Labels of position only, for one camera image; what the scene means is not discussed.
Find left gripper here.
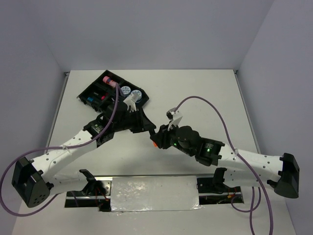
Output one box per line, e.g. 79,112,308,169
113,107,156,133

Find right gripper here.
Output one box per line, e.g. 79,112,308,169
150,120,195,156

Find blue tape roll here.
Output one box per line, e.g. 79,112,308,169
120,86,132,97
131,90,142,103

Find pink highlighter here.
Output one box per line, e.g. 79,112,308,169
92,92,108,100

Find pink cap glue bottle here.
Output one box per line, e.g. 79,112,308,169
102,76,118,88

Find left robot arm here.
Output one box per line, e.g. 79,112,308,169
12,102,156,208

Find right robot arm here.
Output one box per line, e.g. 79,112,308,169
149,125,300,199

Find black compartment tray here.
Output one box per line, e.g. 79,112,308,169
77,70,150,113

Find silver foil panel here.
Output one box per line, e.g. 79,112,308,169
111,176,201,212

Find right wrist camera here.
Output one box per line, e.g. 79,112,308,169
166,108,182,131

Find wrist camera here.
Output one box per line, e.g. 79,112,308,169
166,108,182,131
123,94,139,112

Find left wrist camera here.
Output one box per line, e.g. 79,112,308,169
123,94,139,112

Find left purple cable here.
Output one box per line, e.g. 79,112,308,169
0,83,122,217

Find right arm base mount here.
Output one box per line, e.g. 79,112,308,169
196,167,244,206

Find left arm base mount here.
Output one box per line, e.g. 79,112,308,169
65,169,112,212

